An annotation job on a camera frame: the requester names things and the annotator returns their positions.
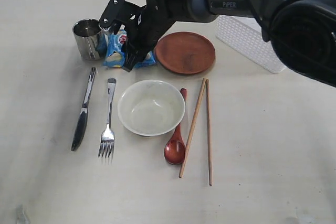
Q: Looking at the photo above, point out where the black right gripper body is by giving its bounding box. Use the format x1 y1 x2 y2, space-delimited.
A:
127 0 184 54

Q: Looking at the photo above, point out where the blue snack bag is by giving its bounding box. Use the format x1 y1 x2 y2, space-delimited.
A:
103 29 156 68

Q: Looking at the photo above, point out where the stainless steel cup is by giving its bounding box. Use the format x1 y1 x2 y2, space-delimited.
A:
72 19 107 61

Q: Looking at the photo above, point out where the red-brown wooden bowl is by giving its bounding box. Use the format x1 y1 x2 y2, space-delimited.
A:
154 31 216 75

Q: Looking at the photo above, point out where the cream ceramic bowl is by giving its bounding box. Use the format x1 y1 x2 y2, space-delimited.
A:
117 80 186 137

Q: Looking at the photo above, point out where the wooden chopstick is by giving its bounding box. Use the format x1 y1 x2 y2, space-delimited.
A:
206 79 213 186
179 78 206 178

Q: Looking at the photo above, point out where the stainless steel knife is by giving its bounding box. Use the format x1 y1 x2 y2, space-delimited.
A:
71 67 97 151

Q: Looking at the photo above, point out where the stainless steel spoon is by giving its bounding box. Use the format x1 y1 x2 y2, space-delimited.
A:
98 78 117 158

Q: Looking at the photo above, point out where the red-brown wooden spoon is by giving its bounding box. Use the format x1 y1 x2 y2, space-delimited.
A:
164 88 188 166

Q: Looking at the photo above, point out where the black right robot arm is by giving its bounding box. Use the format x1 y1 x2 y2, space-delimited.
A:
99 0 335 86

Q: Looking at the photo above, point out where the white plastic woven basket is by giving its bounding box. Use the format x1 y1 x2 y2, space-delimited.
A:
216 16 286 74

